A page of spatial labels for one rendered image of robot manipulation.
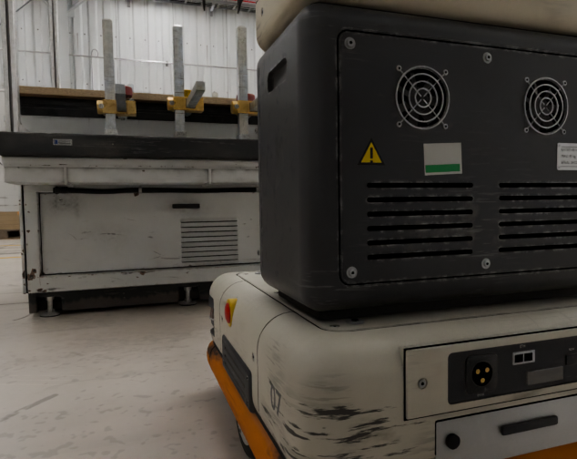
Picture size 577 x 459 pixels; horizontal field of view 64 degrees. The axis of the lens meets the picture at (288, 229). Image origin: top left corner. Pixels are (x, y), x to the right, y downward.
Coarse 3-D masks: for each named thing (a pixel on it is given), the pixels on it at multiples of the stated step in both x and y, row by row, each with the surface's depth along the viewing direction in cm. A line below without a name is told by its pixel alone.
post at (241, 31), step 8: (240, 32) 184; (240, 40) 185; (240, 48) 185; (240, 56) 185; (240, 64) 185; (240, 72) 185; (240, 80) 185; (240, 88) 185; (240, 96) 186; (240, 120) 186; (240, 128) 186
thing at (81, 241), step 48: (48, 192) 189; (144, 192) 201; (240, 192) 213; (48, 240) 189; (96, 240) 194; (144, 240) 200; (192, 240) 206; (240, 240) 214; (48, 288) 186; (96, 288) 192; (144, 288) 200; (192, 288) 212
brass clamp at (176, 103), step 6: (168, 102) 176; (174, 102) 177; (180, 102) 178; (186, 102) 178; (198, 102) 180; (168, 108) 177; (174, 108) 177; (180, 108) 178; (186, 108) 178; (192, 108) 179; (198, 108) 180
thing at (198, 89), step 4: (196, 84) 152; (200, 84) 152; (204, 84) 153; (192, 88) 161; (196, 88) 153; (200, 88) 152; (204, 88) 153; (192, 92) 161; (196, 92) 155; (200, 92) 155; (204, 92) 155; (188, 96) 171; (192, 96) 162; (196, 96) 160; (200, 96) 160; (188, 100) 172; (192, 100) 167; (196, 100) 167; (188, 104) 173; (192, 104) 173; (196, 104) 173
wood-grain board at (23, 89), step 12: (24, 96) 180; (36, 96) 181; (48, 96) 181; (60, 96) 181; (72, 96) 182; (84, 96) 183; (96, 96) 184; (144, 96) 190; (156, 96) 191; (168, 96) 193
